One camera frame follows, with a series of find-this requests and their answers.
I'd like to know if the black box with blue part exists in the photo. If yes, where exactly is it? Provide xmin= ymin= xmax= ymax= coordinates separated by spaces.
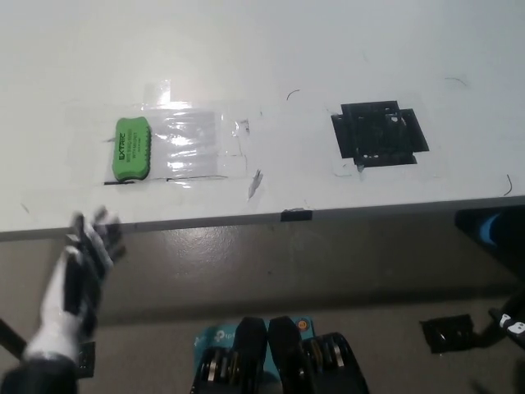
xmin=454 ymin=208 xmax=525 ymax=252

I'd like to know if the clear taped plastic sheet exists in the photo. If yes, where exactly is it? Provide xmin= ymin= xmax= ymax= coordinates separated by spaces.
xmin=66 ymin=80 xmax=252 ymax=188

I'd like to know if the black tape square patch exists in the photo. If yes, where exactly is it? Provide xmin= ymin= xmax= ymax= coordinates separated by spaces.
xmin=330 ymin=98 xmax=430 ymax=168

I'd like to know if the green whiteboard eraser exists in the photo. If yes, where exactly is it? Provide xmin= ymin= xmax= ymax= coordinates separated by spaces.
xmin=110 ymin=117 xmax=154 ymax=184

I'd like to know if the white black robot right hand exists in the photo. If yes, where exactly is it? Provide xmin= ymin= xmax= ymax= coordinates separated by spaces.
xmin=488 ymin=306 xmax=525 ymax=350

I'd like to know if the small black tape strip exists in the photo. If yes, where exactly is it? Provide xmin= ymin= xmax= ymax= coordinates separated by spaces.
xmin=281 ymin=208 xmax=313 ymax=223

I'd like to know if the black floor tape patch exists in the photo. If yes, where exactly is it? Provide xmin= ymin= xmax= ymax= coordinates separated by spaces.
xmin=418 ymin=314 xmax=479 ymax=355
xmin=76 ymin=342 xmax=97 ymax=379

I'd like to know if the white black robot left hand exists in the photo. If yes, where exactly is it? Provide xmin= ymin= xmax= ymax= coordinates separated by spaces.
xmin=22 ymin=207 xmax=125 ymax=364

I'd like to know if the black table leg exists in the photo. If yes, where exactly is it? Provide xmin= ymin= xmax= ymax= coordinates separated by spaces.
xmin=471 ymin=282 xmax=525 ymax=350
xmin=0 ymin=318 xmax=29 ymax=363

